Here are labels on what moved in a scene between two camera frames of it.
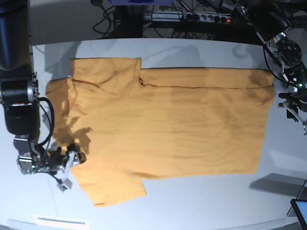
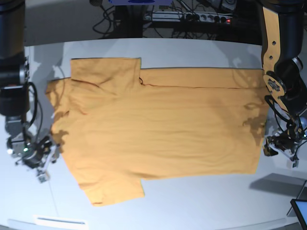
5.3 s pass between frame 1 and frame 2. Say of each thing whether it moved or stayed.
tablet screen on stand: stayed
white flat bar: stayed
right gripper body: moved
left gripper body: moved
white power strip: stayed
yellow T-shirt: stayed
